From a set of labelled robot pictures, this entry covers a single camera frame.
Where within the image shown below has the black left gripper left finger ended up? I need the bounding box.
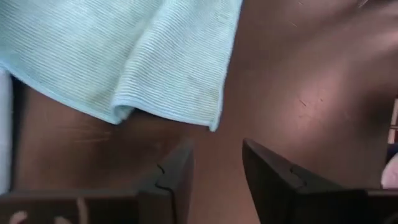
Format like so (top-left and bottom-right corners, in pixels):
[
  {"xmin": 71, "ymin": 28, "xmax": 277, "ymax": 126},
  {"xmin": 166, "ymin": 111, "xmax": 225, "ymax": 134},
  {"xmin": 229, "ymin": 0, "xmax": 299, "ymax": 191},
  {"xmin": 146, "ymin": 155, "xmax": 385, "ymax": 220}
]
[{"xmin": 136, "ymin": 138, "xmax": 196, "ymax": 224}]

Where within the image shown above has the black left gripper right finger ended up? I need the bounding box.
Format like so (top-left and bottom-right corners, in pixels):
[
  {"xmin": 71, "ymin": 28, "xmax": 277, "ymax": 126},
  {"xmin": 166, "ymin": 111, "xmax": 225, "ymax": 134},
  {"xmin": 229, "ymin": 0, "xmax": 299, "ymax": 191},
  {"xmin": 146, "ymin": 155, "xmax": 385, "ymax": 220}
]
[{"xmin": 241, "ymin": 138, "xmax": 343, "ymax": 224}]

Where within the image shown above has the light blue microfiber towel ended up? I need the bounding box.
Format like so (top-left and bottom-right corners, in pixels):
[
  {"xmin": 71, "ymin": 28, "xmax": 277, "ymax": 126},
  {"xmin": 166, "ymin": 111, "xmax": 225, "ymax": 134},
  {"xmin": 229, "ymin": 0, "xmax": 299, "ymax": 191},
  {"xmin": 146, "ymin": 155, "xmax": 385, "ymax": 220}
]
[{"xmin": 0, "ymin": 0, "xmax": 244, "ymax": 133}]

